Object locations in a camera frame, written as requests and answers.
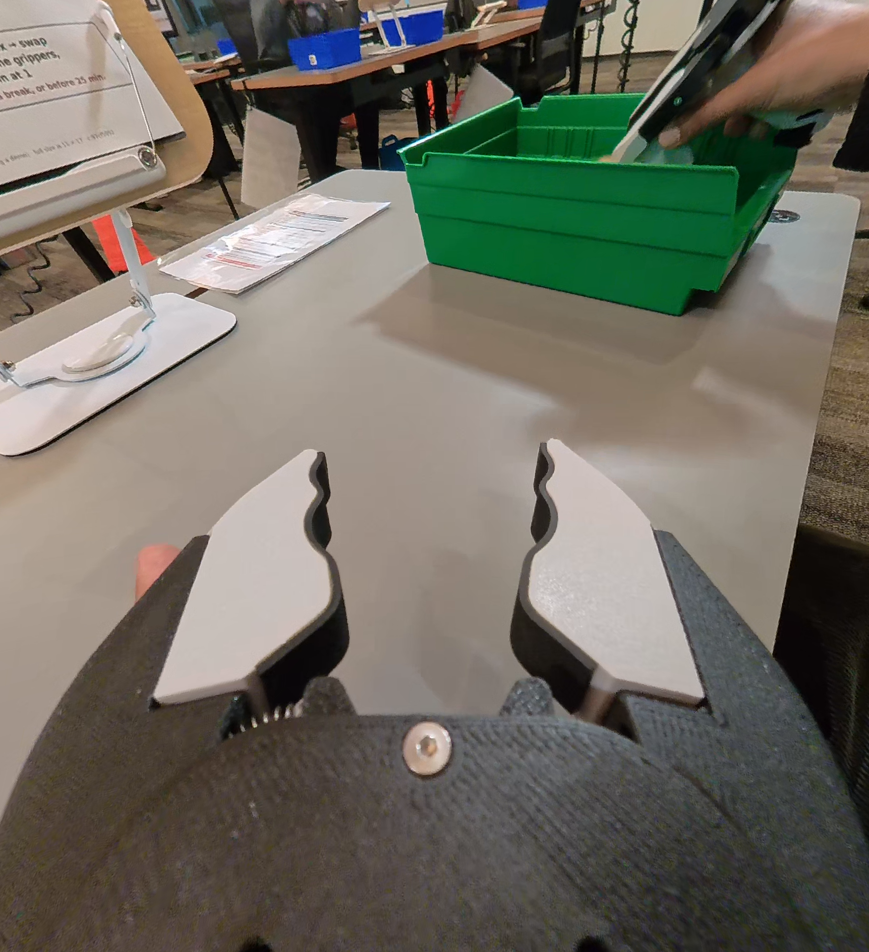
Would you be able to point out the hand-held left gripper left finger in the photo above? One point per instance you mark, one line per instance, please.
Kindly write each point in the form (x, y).
(256, 587)

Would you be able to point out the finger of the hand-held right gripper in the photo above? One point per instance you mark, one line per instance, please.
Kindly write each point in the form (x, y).
(631, 147)

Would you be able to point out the instruction sheet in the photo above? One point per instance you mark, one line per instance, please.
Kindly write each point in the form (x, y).
(33, 74)

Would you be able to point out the person's right hand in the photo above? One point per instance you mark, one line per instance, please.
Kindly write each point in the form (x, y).
(798, 59)

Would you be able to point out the laminated paper sheet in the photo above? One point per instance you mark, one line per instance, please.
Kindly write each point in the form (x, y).
(278, 238)

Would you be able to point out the green plastic bin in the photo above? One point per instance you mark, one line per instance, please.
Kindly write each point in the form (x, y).
(553, 230)

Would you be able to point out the white document stand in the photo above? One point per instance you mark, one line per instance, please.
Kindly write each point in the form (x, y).
(107, 335)

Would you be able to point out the wood-edged desk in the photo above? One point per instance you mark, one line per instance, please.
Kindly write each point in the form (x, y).
(404, 63)

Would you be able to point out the blue plastic bin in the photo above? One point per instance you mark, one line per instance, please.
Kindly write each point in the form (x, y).
(323, 50)
(412, 26)

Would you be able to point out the grey board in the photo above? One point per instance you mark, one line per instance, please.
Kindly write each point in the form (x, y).
(271, 160)

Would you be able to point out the person's left hand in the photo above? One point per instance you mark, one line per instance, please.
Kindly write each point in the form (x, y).
(155, 569)

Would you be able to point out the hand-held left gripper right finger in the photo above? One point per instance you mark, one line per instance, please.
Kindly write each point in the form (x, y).
(605, 587)

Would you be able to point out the orange traffic cone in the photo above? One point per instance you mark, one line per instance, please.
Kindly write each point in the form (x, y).
(118, 238)

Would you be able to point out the grey desk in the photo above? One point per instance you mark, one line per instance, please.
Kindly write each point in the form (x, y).
(419, 372)

